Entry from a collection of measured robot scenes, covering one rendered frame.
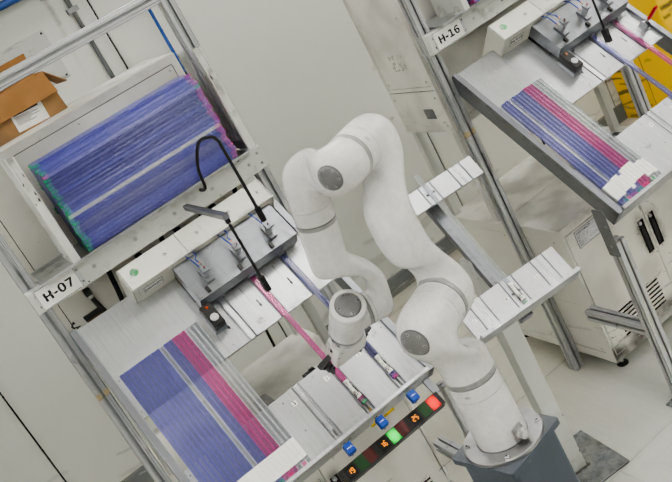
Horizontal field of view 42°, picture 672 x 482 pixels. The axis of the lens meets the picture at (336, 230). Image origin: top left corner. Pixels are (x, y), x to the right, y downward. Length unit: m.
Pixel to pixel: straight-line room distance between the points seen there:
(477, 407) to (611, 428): 1.23
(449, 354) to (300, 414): 0.64
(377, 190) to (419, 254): 0.16
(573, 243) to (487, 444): 1.20
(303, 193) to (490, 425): 0.65
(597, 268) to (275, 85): 1.85
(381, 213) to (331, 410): 0.76
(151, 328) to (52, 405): 1.67
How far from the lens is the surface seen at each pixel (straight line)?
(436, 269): 1.87
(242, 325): 2.48
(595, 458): 3.05
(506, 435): 2.02
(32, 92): 2.79
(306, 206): 1.85
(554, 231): 3.05
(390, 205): 1.76
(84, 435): 4.20
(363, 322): 2.01
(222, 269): 2.50
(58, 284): 2.50
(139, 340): 2.50
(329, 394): 2.39
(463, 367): 1.90
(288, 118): 4.29
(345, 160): 1.66
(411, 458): 2.86
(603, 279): 3.19
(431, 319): 1.80
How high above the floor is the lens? 1.91
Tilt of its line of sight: 19 degrees down
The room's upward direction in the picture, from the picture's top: 29 degrees counter-clockwise
